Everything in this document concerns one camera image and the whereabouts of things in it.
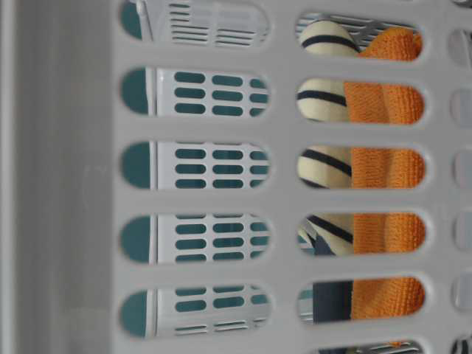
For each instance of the white plastic shopping basket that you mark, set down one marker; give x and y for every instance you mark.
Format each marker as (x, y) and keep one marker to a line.
(150, 198)

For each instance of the cream navy striped cloth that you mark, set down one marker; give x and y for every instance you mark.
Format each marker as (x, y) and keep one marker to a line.
(326, 166)

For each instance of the orange knitted cloth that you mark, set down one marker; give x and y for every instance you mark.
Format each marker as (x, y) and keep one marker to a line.
(388, 168)

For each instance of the dark navy cloth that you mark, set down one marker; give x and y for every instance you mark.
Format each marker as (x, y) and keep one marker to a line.
(332, 301)

